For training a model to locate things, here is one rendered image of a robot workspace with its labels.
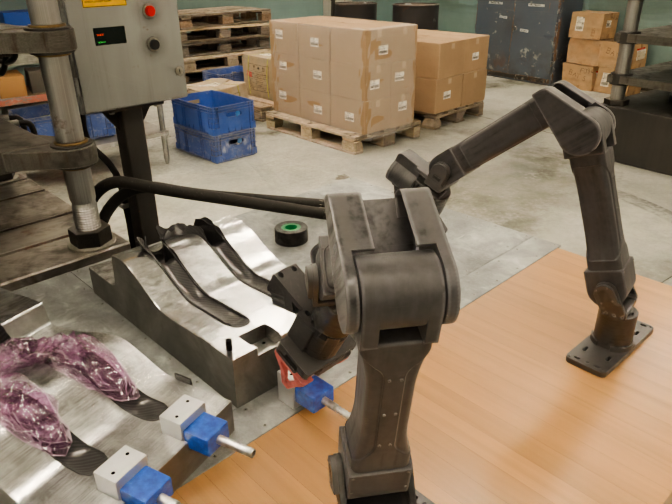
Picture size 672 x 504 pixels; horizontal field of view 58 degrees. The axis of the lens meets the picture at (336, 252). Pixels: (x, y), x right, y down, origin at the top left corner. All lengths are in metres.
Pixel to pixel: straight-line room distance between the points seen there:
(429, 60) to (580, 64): 2.71
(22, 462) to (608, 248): 0.90
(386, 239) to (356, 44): 4.28
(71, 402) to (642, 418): 0.82
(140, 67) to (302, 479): 1.17
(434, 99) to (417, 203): 5.05
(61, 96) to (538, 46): 6.88
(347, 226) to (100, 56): 1.22
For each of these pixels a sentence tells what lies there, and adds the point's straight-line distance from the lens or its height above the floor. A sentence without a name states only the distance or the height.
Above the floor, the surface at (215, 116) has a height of 0.37.
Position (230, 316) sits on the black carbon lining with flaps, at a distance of 1.02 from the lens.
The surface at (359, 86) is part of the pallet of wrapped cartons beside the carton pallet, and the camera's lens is 4.81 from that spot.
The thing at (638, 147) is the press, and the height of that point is 0.15.
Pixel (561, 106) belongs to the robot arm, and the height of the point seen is 1.21.
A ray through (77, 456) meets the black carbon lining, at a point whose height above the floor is 0.85.
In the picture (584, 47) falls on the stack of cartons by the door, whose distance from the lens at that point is 7.75.
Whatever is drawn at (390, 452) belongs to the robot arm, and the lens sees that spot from 0.63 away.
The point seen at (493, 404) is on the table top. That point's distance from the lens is 0.98.
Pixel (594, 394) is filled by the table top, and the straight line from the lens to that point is 1.05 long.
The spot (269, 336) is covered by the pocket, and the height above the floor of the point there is 0.87.
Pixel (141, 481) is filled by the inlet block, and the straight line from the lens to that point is 0.79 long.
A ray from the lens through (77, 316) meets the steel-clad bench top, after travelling 1.27.
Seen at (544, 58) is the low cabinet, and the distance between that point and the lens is 7.88.
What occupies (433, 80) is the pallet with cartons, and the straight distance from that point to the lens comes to 5.54.
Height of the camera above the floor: 1.42
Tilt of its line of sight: 26 degrees down
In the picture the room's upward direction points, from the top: 1 degrees counter-clockwise
